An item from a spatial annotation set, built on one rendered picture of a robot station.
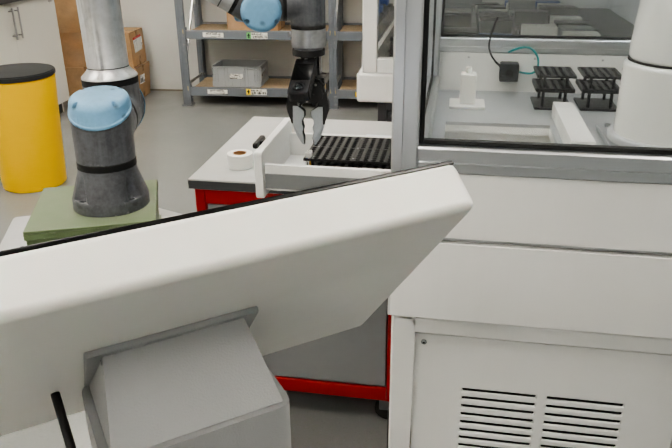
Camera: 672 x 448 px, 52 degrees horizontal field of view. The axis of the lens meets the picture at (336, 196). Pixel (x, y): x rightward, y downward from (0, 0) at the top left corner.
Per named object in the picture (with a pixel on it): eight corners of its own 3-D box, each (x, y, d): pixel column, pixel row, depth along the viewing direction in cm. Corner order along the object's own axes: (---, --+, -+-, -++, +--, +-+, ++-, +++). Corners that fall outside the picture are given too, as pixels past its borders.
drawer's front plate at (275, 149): (256, 198, 154) (253, 152, 149) (286, 157, 180) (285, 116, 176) (263, 199, 153) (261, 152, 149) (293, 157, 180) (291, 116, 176)
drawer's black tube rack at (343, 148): (304, 184, 156) (303, 158, 154) (319, 159, 173) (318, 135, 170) (401, 190, 153) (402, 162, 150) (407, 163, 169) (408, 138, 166)
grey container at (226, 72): (212, 87, 549) (210, 66, 543) (222, 79, 577) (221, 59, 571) (261, 88, 545) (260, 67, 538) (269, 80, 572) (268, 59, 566)
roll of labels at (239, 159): (254, 162, 194) (253, 148, 193) (251, 170, 188) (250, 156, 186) (229, 162, 194) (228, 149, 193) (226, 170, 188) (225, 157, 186)
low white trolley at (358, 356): (210, 408, 211) (187, 178, 182) (264, 304, 268) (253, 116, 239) (398, 430, 202) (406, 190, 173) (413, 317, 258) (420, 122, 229)
